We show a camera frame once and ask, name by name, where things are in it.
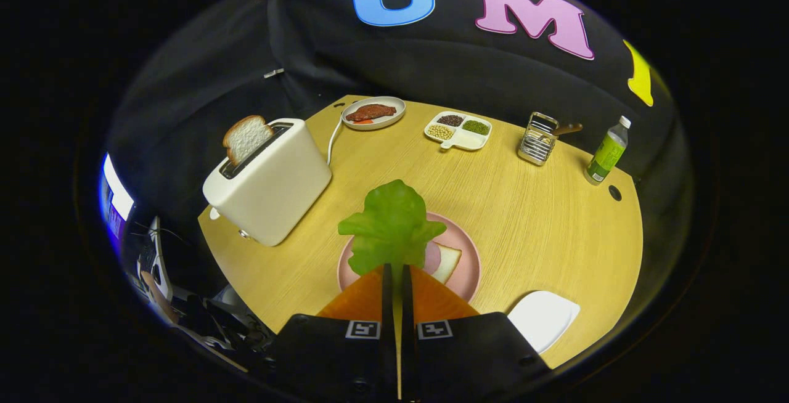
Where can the small white plate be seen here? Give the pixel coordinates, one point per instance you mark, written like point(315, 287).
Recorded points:
point(542, 320)

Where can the grey oval plate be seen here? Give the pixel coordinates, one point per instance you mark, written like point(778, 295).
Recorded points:
point(397, 111)

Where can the white toaster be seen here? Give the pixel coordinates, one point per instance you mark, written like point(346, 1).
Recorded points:
point(277, 187)

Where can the black backdrop cloth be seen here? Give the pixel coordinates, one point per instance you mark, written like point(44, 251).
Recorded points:
point(431, 76)

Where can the green lettuce leaf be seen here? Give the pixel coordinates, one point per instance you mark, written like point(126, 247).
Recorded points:
point(391, 224)

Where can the toasted bread slice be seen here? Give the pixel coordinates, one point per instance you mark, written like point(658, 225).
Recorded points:
point(246, 137)

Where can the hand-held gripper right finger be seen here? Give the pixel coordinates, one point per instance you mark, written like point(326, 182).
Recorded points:
point(407, 310)

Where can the bright monitor screen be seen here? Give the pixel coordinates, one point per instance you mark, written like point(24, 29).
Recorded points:
point(117, 193)

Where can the pink round plate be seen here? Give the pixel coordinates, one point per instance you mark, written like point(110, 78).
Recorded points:
point(465, 267)

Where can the pile of yellow beans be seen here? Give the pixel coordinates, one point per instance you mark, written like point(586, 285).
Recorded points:
point(441, 132)

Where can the pink ham slice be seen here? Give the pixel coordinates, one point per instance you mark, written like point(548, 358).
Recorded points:
point(431, 258)

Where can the pile of dark beans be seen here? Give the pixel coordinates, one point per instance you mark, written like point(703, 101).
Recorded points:
point(450, 121)

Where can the green label plastic bottle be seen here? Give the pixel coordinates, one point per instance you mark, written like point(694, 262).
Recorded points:
point(607, 153)

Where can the white bread slice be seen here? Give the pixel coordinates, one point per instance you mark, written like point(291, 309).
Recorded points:
point(450, 261)

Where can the pile of green beans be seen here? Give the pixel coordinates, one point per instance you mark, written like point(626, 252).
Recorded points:
point(476, 127)

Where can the red-brown meat slice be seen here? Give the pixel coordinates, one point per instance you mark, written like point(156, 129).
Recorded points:
point(373, 111)

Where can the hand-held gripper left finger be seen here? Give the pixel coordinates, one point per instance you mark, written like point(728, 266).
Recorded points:
point(388, 310)

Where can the silver cloth clip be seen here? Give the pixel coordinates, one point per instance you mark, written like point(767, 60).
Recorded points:
point(273, 73)

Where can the white divided dish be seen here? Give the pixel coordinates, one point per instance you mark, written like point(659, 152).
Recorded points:
point(471, 140)

